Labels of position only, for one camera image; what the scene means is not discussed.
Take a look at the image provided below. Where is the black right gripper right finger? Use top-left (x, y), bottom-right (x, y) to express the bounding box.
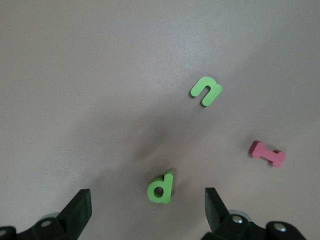
top-left (202, 187), bottom-right (307, 240)

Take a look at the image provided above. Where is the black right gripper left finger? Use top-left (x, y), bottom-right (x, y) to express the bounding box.
top-left (0, 188), bottom-right (93, 240)

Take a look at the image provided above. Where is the green letter P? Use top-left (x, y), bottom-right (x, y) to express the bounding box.
top-left (146, 170), bottom-right (174, 205)

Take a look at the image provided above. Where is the green letter U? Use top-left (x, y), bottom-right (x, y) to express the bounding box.
top-left (189, 76), bottom-right (223, 107)

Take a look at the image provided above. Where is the red letter I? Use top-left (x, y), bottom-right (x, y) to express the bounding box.
top-left (248, 139), bottom-right (287, 168)

